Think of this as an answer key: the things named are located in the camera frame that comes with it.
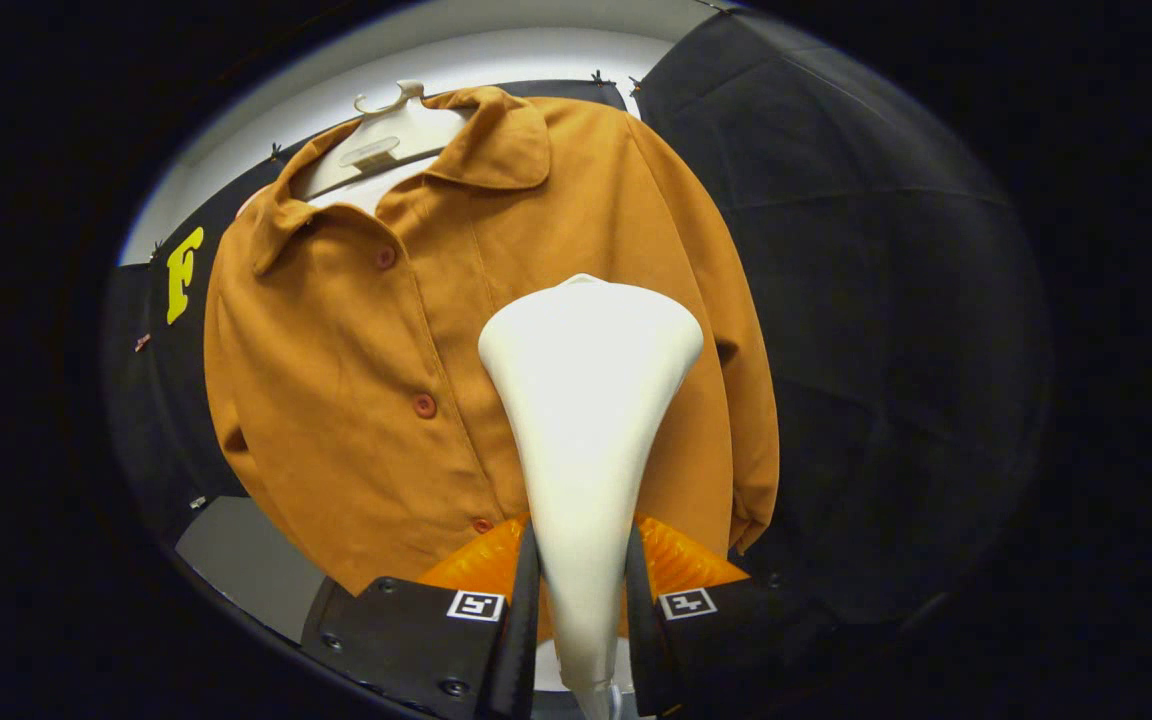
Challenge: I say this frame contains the white clothes hanger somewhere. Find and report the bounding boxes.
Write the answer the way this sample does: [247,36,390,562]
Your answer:
[291,80,472,201]

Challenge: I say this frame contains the translucent garment steamer hose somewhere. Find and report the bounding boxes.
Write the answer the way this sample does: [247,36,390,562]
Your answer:
[571,680,627,720]

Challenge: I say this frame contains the grey table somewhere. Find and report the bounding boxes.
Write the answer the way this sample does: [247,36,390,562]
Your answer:
[174,495,332,646]

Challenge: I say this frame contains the white inner cloth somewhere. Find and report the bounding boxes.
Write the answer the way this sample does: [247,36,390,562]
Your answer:
[308,155,442,216]

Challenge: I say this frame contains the brown button shirt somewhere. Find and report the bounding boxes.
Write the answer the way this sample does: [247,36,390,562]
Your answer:
[203,85,780,596]

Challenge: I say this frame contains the black backdrop cloth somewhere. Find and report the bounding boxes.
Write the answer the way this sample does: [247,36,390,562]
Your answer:
[101,5,1052,621]

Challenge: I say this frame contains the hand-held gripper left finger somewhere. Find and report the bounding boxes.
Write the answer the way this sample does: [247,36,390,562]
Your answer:
[301,513,542,720]

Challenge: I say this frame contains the white garment steamer head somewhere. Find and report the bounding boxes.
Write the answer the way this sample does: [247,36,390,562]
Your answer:
[478,273,705,691]

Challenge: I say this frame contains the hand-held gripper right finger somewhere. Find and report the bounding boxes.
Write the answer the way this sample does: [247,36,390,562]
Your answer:
[624,513,837,719]

